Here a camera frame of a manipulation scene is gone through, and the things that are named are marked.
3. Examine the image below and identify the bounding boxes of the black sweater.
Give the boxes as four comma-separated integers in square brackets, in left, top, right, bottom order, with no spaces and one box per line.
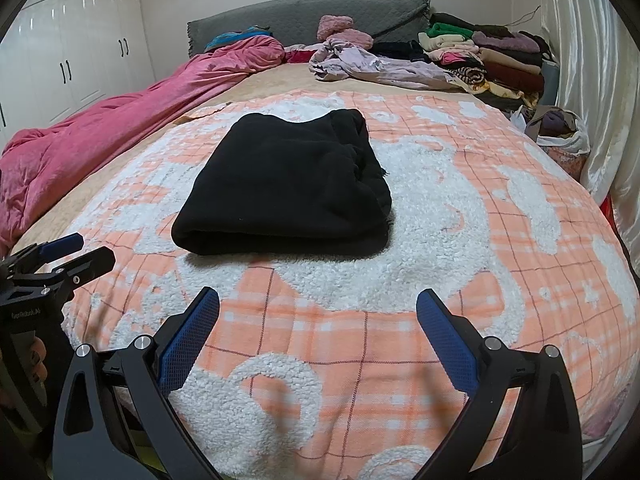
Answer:
[171,108,393,257]

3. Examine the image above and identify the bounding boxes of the pink fluffy pillow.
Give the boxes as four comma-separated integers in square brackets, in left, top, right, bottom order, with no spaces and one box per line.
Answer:
[325,29,373,51]

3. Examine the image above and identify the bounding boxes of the pile of folded clothes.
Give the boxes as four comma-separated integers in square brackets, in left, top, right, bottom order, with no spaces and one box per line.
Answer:
[417,12,553,108]

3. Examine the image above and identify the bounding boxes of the white plastic bag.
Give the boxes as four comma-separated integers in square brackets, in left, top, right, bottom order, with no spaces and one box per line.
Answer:
[510,106,592,156]

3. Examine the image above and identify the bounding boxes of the orange white plaid blanket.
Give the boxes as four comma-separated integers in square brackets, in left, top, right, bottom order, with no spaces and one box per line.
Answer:
[12,89,638,480]

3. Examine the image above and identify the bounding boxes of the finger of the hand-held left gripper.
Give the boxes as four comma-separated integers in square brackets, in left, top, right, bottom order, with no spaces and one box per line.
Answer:
[10,232,85,266]
[30,247,117,291]

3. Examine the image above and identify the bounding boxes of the grey padded headboard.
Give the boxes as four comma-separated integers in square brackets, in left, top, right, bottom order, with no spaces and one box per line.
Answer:
[186,0,431,58]

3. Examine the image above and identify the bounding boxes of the blue cloth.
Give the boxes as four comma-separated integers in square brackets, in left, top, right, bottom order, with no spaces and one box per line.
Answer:
[202,25,273,51]

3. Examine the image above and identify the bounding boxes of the black cable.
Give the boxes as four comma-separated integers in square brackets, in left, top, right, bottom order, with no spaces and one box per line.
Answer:
[505,5,542,28]

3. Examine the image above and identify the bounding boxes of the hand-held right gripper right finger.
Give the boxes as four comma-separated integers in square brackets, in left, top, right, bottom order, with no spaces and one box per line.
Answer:
[416,288,585,480]

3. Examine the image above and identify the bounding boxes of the black folded garment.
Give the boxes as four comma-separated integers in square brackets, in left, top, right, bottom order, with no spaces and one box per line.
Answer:
[372,40,426,63]

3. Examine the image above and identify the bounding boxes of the grey rolled mat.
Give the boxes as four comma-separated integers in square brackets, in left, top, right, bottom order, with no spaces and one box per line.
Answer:
[541,59,561,108]

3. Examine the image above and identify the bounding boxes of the white satin curtain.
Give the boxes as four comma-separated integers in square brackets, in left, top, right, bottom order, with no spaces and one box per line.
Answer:
[537,0,640,271]

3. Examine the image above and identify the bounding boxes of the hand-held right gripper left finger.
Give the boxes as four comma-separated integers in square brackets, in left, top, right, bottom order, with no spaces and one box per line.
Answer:
[52,286,222,480]

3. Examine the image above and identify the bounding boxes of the white wardrobe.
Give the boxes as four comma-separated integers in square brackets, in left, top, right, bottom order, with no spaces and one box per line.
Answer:
[0,0,151,146]

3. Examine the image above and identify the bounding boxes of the purple garment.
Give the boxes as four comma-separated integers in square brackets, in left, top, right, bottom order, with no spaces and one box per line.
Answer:
[540,111,568,137]

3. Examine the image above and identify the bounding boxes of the pink quilt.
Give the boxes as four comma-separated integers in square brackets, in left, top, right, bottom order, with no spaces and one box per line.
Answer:
[0,34,286,256]

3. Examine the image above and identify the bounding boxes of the dark red garment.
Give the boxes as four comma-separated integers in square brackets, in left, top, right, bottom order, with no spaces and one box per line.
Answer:
[284,45,321,64]

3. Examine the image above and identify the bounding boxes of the lilac crumpled garment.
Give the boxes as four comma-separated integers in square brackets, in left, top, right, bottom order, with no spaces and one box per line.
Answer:
[309,40,463,92]

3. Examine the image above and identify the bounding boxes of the pink fluffy garment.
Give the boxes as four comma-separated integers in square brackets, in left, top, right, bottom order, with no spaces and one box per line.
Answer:
[317,14,355,41]

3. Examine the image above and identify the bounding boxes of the person's left hand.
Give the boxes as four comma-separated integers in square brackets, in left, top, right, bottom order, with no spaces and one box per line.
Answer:
[27,335,51,387]

